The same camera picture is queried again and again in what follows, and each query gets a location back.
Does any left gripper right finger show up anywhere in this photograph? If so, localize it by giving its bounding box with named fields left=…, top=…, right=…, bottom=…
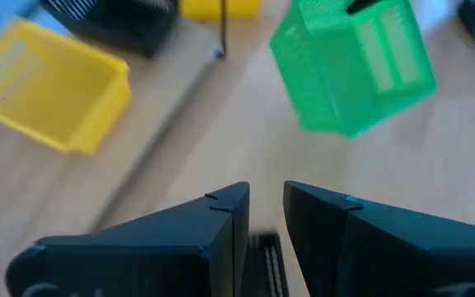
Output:
left=283, top=180, right=475, bottom=297

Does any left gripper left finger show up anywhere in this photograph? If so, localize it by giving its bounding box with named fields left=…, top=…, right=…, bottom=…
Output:
left=6, top=181, right=251, bottom=297

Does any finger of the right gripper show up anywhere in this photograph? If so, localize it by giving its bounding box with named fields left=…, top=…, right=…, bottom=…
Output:
left=346, top=0, right=383, bottom=14

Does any green plastic basket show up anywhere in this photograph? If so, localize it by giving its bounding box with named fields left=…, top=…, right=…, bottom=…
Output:
left=269, top=0, right=440, bottom=139

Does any yellow plastic basket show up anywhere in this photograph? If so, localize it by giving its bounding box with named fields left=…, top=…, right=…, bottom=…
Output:
left=0, top=18, right=132, bottom=157
left=179, top=0, right=263, bottom=22

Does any black metal shelf end frame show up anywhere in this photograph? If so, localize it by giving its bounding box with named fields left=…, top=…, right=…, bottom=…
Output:
left=219, top=0, right=228, bottom=59

